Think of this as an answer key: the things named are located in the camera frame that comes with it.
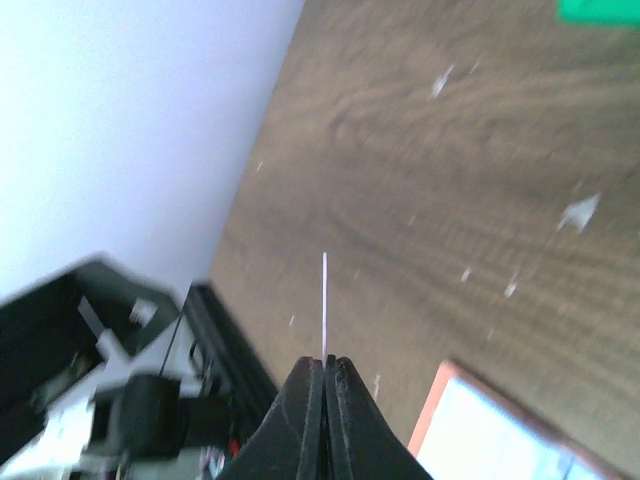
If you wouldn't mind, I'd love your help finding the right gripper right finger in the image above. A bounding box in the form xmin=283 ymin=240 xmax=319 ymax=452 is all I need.
xmin=324 ymin=355 xmax=431 ymax=480

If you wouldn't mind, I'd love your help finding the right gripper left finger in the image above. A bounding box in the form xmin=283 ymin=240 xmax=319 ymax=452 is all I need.
xmin=220 ymin=357 xmax=324 ymax=479

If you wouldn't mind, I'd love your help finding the pink card holder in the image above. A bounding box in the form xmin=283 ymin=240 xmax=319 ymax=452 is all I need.
xmin=408 ymin=359 xmax=630 ymax=480

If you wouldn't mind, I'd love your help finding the red white card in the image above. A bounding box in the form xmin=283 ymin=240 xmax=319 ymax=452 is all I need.
xmin=321 ymin=251 xmax=329 ymax=368

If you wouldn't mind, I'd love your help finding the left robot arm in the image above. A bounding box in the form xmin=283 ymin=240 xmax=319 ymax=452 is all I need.
xmin=1 ymin=257 xmax=233 ymax=479

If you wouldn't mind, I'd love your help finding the left green bin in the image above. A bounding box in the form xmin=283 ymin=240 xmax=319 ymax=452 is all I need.
xmin=556 ymin=0 xmax=640 ymax=27

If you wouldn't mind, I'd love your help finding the black aluminium frame rail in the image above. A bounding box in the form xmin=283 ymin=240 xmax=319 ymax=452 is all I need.
xmin=182 ymin=282 xmax=278 ymax=445

